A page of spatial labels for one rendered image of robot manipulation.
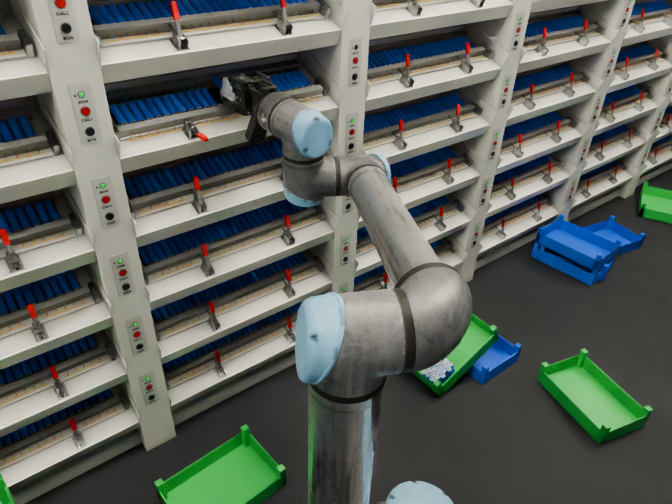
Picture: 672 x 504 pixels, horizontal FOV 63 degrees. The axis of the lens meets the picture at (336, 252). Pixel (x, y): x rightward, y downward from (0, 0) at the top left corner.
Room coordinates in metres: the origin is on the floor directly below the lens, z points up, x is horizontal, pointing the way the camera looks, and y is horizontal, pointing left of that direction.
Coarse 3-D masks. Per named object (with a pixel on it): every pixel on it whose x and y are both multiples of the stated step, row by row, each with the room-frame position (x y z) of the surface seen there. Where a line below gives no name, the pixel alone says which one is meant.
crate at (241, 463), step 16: (224, 448) 1.03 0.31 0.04; (240, 448) 1.05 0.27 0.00; (256, 448) 1.04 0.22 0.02; (192, 464) 0.96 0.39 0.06; (208, 464) 0.99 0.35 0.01; (224, 464) 1.00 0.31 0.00; (240, 464) 1.00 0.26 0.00; (256, 464) 1.00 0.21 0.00; (272, 464) 0.98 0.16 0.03; (160, 480) 0.89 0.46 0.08; (176, 480) 0.92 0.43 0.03; (192, 480) 0.94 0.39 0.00; (208, 480) 0.94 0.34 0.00; (224, 480) 0.94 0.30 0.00; (240, 480) 0.95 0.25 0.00; (256, 480) 0.95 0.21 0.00; (272, 480) 0.95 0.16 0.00; (160, 496) 0.86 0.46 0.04; (176, 496) 0.89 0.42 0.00; (192, 496) 0.89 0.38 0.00; (208, 496) 0.89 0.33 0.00; (224, 496) 0.89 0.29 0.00; (240, 496) 0.90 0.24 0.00; (256, 496) 0.87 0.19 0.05
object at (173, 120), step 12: (300, 96) 1.45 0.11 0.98; (204, 108) 1.29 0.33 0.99; (216, 108) 1.30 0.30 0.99; (156, 120) 1.20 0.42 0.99; (168, 120) 1.21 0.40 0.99; (180, 120) 1.23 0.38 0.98; (192, 120) 1.25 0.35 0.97; (120, 132) 1.14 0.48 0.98; (132, 132) 1.16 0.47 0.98; (144, 132) 1.18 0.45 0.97; (168, 132) 1.20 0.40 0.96
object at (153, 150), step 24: (192, 72) 1.38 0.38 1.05; (288, 72) 1.56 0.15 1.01; (312, 72) 1.57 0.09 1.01; (168, 96) 1.33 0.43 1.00; (336, 96) 1.48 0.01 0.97; (216, 120) 1.29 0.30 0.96; (240, 120) 1.31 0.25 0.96; (120, 144) 1.13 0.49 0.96; (144, 144) 1.15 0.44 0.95; (168, 144) 1.17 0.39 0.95; (192, 144) 1.20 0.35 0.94; (216, 144) 1.25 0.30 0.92
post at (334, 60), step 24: (360, 0) 1.51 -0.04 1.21; (360, 24) 1.51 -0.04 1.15; (336, 48) 1.49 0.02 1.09; (336, 72) 1.49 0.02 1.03; (360, 72) 1.52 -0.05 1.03; (360, 96) 1.52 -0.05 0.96; (336, 120) 1.48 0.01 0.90; (360, 120) 1.52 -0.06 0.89; (336, 144) 1.48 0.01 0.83; (360, 144) 1.53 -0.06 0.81; (336, 216) 1.48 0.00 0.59; (336, 240) 1.48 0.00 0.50; (336, 264) 1.48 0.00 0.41; (336, 288) 1.48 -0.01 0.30
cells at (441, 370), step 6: (444, 360) 1.37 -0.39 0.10; (432, 366) 1.36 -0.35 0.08; (438, 366) 1.35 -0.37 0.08; (444, 366) 1.35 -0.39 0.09; (450, 366) 1.34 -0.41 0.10; (426, 372) 1.34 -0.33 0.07; (432, 372) 1.33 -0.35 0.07; (438, 372) 1.33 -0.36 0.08; (444, 372) 1.33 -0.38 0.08; (450, 372) 1.33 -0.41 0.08; (426, 378) 1.33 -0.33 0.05; (432, 378) 1.31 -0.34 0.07; (438, 378) 1.31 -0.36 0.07; (444, 378) 1.31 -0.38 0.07
